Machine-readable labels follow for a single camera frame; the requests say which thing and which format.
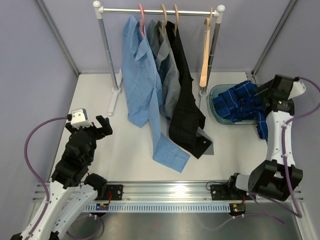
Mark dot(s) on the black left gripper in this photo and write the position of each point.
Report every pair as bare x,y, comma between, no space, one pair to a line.
106,129

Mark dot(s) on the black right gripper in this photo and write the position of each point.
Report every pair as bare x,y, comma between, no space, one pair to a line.
262,88

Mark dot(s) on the blue plaid shirt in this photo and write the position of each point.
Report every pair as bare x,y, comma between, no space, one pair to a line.
241,103

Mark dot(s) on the beige hanger of plaid shirt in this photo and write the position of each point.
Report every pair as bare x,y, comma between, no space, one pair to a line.
204,69

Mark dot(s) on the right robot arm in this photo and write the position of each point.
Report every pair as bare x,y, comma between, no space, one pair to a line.
277,175

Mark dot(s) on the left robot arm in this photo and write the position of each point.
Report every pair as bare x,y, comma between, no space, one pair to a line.
71,187

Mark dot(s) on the light blue shirt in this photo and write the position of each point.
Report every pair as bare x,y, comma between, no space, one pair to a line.
143,92

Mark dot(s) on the black shirt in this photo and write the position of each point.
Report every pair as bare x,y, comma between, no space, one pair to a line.
187,118

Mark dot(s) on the grey shirt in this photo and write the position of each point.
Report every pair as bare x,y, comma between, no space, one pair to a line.
168,72

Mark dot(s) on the beige hanger with black shirt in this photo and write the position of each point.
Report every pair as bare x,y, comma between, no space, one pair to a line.
177,20

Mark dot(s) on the pink plastic hanger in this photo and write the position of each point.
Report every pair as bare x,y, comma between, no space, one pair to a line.
142,21

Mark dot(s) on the beige hanger with grey shirt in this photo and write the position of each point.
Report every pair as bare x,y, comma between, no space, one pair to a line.
162,27

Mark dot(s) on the teal transparent plastic tray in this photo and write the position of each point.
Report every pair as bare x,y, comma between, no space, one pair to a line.
214,92

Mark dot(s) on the white and chrome clothes rack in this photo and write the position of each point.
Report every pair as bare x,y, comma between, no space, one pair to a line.
116,90

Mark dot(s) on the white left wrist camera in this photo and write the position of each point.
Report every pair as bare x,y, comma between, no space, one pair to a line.
79,119

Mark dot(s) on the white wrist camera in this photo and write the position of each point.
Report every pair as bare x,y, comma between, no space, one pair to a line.
79,119
298,88

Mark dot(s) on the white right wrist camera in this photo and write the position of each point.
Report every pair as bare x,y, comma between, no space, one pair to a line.
298,88

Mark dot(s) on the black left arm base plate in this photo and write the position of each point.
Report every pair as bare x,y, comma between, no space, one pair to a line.
112,192

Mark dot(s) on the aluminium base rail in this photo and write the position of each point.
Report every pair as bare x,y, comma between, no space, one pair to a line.
168,192

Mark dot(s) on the light blue slotted cable duct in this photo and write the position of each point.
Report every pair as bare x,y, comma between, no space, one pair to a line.
207,207

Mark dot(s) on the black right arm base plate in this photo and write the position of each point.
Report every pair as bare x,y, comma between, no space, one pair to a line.
221,192

